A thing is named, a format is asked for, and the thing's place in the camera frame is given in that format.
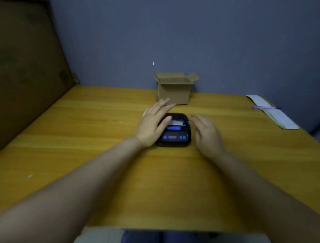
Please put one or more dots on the purple pen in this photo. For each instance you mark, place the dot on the purple pen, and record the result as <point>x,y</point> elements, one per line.
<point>263,107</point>

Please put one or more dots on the person's right forearm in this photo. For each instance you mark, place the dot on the person's right forearm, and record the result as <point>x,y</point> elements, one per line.
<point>270,197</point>

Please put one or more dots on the person's left middle finger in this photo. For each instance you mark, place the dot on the person's left middle finger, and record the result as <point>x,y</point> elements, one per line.
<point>162,105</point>

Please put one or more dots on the person's right hand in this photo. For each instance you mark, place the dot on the person's right hand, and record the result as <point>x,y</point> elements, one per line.
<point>208,140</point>

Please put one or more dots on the black portable label printer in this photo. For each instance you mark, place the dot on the black portable label printer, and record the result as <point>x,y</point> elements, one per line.
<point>176,136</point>

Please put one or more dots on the white printer label paper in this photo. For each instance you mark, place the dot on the white printer label paper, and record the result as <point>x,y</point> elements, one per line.
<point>178,122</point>

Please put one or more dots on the person's left forearm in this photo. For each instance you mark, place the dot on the person's left forearm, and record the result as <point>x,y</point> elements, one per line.
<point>65,197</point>

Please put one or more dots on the person's left hand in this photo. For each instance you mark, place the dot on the person's left hand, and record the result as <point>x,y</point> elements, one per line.
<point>147,127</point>

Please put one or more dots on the person's blue trousers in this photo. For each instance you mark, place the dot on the person's blue trousers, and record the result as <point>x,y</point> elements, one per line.
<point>160,237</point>

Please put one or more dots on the large brown wooden board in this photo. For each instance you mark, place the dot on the large brown wooden board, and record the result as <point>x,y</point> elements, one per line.
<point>30,70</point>

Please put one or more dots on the person's left thumb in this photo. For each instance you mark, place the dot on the person's left thumb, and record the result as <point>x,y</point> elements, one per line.
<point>165,124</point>

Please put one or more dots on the small open cardboard box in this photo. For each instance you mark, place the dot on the small open cardboard box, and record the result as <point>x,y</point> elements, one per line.
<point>175,92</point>

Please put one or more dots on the person's right thumb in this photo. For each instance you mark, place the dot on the person's right thumb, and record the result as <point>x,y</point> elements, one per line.
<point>197,137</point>

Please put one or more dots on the person's left little finger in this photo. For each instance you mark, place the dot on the person's left little finger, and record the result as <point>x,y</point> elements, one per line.
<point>146,112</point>

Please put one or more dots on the long white paper sheet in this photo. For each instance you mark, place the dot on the long white paper sheet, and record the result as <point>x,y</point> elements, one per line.
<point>273,112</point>

